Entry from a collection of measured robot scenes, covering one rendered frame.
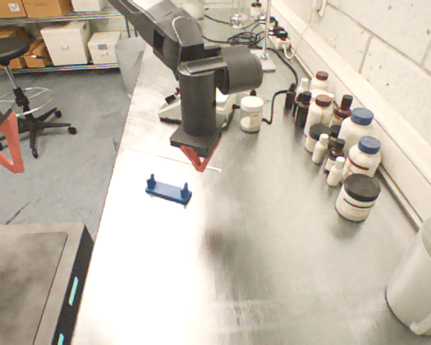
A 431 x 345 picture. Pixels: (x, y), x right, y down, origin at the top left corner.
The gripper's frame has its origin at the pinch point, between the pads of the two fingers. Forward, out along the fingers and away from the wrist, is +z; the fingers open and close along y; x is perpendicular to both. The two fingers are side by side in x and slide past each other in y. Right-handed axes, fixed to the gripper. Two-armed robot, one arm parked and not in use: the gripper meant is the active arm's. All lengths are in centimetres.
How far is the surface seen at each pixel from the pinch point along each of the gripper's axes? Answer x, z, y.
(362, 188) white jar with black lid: -29.9, 2.3, 7.8
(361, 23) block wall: -25, -14, 58
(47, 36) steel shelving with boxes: 214, 48, 158
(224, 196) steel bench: -4.1, 9.6, 2.9
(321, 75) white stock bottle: -17, 0, 50
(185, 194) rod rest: 3.4, 8.1, -0.7
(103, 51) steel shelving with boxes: 171, 62, 176
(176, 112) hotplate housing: 17.8, 6.2, 24.9
